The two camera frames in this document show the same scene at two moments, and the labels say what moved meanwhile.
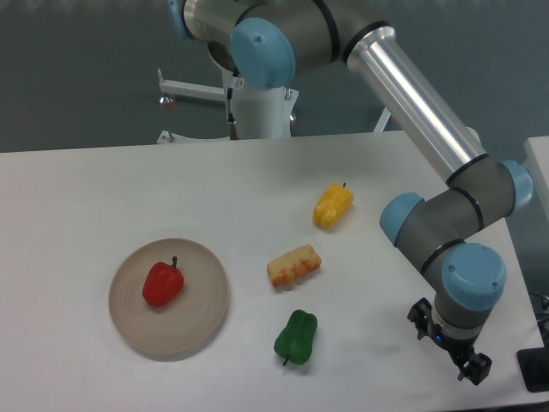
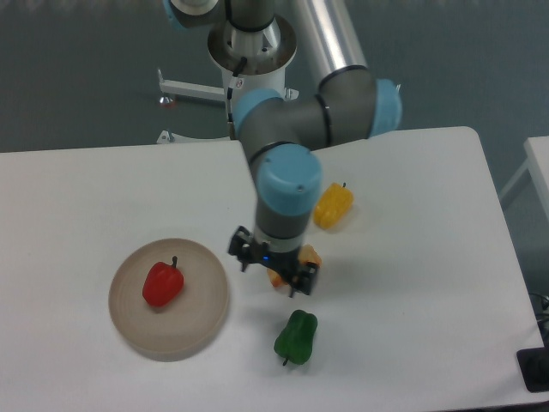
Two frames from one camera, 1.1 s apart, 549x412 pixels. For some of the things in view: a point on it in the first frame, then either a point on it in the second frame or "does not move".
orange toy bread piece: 285,269 does not move
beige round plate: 182,327 does not move
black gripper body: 460,347 to 284,263
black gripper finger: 420,314 to 241,245
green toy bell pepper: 295,342 does not move
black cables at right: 540,308 does not move
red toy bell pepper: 163,283 does not move
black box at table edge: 533,365 does not move
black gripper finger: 477,370 to 303,280
